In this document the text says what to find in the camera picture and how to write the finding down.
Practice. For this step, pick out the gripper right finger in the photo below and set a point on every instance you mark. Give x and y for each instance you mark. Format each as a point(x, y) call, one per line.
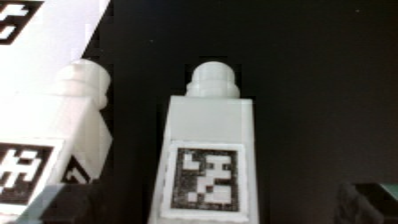
point(368, 203)

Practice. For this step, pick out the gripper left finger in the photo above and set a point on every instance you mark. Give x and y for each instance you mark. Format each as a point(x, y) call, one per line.
point(62, 206)

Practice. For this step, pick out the white leg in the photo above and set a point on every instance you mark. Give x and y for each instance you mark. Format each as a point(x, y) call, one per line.
point(206, 188)
point(53, 135)

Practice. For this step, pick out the white base tag plate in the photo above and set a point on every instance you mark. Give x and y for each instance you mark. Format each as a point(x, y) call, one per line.
point(46, 28)

